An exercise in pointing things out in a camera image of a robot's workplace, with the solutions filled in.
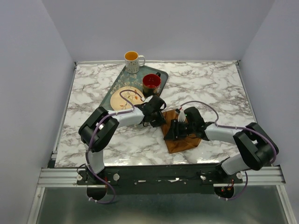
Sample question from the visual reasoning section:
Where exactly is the brown cloth napkin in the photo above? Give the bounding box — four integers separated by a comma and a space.
161, 110, 201, 154

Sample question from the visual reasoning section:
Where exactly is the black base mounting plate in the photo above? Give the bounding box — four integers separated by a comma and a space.
77, 163, 243, 195

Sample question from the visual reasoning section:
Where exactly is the red black mug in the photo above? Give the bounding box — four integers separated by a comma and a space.
142, 72, 162, 98

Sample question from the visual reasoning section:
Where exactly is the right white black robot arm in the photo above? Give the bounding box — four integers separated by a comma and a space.
164, 107, 279, 183

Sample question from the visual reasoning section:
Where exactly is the white mug yellow inside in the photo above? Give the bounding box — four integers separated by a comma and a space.
124, 51, 145, 74

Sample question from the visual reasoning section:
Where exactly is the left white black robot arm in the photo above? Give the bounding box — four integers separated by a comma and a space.
77, 95, 166, 185

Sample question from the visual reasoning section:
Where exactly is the peach floral plate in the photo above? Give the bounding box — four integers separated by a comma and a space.
110, 86, 144, 110

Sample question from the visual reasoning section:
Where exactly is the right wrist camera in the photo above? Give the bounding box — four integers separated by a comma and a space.
176, 108, 186, 122

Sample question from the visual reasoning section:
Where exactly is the aluminium frame rail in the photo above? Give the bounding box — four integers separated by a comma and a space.
37, 166, 286, 188

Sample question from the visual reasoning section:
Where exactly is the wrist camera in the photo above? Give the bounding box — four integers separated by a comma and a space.
141, 95, 154, 103
176, 108, 186, 122

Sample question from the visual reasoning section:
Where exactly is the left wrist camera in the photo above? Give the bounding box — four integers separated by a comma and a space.
141, 95, 154, 103

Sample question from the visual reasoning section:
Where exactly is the green floral tray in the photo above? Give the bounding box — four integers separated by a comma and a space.
100, 65, 169, 111

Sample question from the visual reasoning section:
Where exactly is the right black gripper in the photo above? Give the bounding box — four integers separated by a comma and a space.
164, 119, 195, 140

